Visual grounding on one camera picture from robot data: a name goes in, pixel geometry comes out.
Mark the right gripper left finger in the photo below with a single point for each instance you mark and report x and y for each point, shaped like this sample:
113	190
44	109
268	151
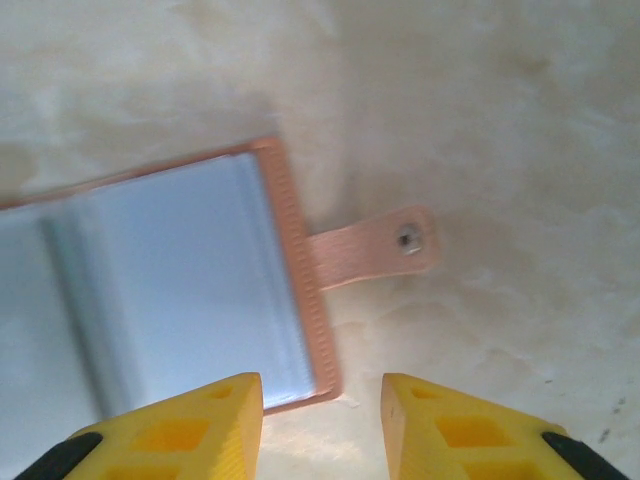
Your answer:
225	430

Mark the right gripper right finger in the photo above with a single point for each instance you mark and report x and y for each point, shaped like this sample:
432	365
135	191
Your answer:
415	440

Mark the pink leather card holder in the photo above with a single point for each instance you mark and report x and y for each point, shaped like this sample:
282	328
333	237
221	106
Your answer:
175	275

